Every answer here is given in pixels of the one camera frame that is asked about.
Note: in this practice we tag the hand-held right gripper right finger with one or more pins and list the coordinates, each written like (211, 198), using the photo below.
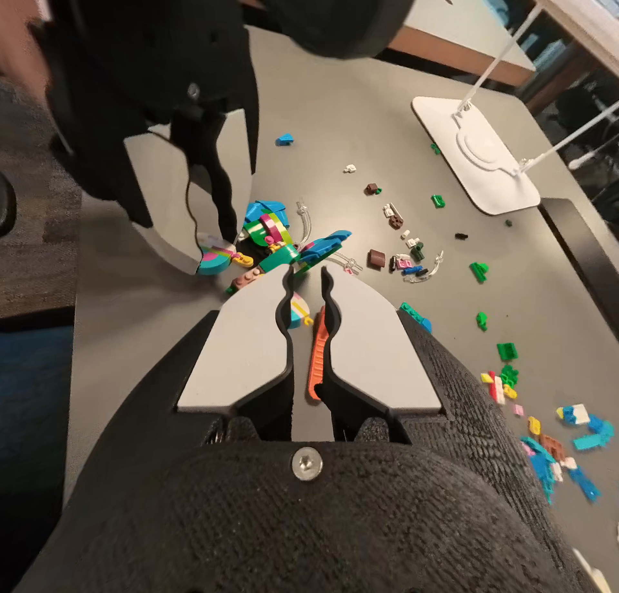
(382, 361)

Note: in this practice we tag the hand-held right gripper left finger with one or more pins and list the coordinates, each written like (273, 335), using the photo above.
(242, 356)

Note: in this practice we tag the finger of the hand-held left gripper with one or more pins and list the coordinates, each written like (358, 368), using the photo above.
(159, 191)
(237, 133)

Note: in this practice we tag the teal pink lego wing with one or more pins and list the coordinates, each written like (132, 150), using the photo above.
(215, 259)

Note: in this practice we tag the colourful lego butterfly model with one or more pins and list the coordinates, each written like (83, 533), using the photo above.
(273, 237)

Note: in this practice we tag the small teal yellow lego wing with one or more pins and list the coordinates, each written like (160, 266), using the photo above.
(299, 310)

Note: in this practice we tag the scattered small lego pieces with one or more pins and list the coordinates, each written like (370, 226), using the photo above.
(396, 259)

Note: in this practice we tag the cluster of colourful lego bricks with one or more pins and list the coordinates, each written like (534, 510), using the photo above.
(541, 453)

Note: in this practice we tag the person's left hand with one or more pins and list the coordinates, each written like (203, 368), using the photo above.
(19, 22)

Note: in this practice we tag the orange brick separator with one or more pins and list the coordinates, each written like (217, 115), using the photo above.
(317, 356)

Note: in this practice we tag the grey table with wooden edge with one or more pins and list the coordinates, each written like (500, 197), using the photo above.
(464, 32)

